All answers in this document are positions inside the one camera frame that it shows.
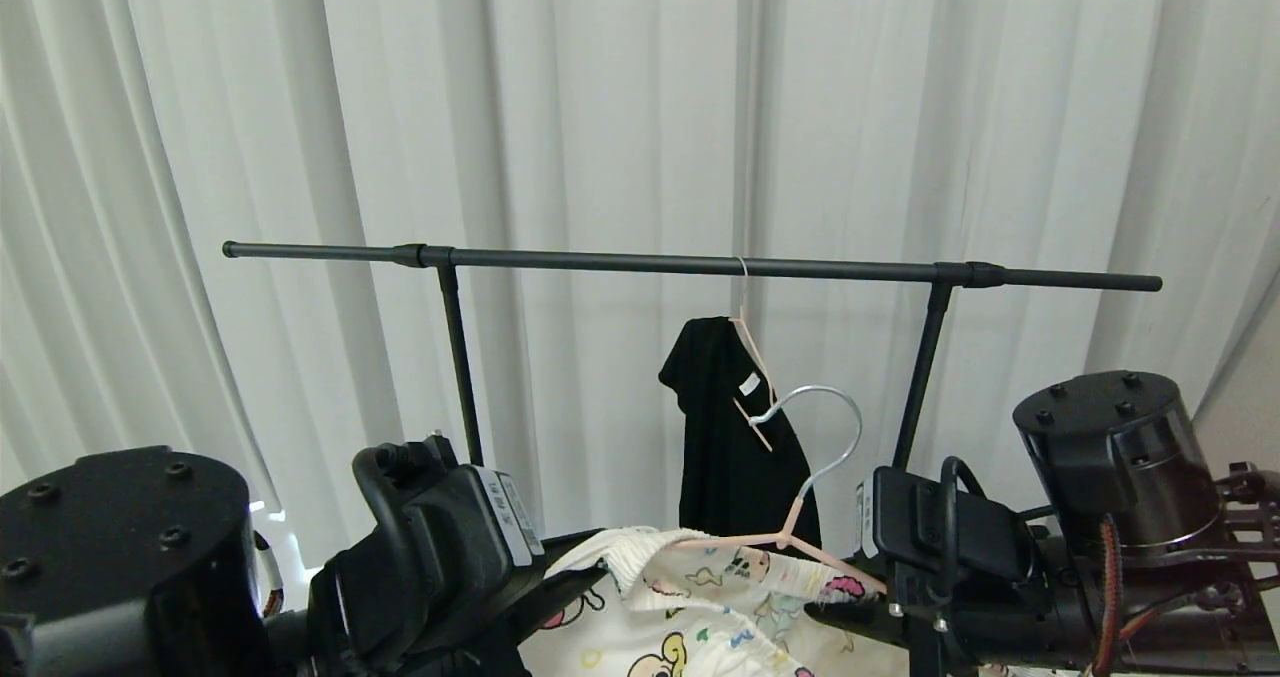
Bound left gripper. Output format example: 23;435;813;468
268;607;531;677

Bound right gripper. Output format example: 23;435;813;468
890;555;1101;677

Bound cream printed garment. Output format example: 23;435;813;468
520;527;911;677

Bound pink clothes hanger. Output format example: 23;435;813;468
668;385;889;598
730;257;779;453

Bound black T-shirt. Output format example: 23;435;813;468
658;317;823;550

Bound black clothes rack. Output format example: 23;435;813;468
222;241;1164;478

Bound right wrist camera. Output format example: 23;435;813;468
855;467;1036;598

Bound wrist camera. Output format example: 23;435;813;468
305;435;546;673
855;467;1036;598

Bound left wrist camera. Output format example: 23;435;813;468
305;435;546;673

